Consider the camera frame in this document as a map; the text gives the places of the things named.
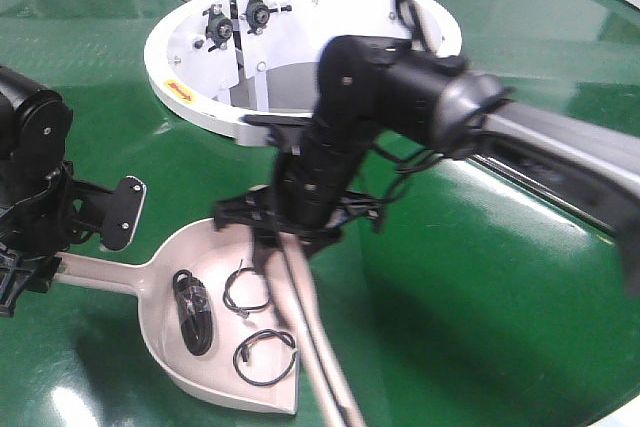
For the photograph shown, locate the black cable loop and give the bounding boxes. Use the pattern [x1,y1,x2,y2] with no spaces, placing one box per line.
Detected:
[232,329,300,388]

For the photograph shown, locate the black wrist camera plate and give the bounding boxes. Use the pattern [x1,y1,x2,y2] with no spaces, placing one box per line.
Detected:
[67,176,146,251]

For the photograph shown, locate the white inner conveyor ring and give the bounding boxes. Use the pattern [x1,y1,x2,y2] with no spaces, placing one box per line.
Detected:
[143,0,462,147]

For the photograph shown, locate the black bearing block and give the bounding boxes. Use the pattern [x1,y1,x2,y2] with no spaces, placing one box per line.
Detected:
[241,0,293,35]
[203,4,234,52]

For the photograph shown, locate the black bearing block right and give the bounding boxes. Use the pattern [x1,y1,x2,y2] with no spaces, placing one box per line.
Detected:
[241,0,293,35]

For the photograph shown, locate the black bearing block left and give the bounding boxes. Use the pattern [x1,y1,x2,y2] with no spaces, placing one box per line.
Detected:
[203,4,234,52]

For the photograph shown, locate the pink plastic dustpan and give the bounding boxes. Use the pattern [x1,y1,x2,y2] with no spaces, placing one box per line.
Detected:
[55,219,298,415]

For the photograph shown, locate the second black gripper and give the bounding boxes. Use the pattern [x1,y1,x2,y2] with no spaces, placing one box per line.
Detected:
[1,161,74,317]

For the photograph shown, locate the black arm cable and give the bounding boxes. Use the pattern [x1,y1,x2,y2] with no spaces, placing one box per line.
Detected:
[394,0,466,68]

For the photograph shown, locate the steel conveyor rollers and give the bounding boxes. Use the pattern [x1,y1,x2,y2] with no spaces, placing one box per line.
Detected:
[144,0,612,233]

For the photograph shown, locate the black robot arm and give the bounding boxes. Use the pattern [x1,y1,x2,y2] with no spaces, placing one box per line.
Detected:
[214,35,639,294]

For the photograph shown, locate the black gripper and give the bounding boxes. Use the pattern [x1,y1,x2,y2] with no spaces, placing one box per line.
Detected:
[213,186,383,257]

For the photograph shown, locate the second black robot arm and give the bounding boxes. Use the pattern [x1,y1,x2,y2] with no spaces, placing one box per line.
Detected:
[1,66,73,317]

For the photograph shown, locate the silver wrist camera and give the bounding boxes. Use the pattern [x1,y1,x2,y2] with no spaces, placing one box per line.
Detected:
[236,114,310,150]

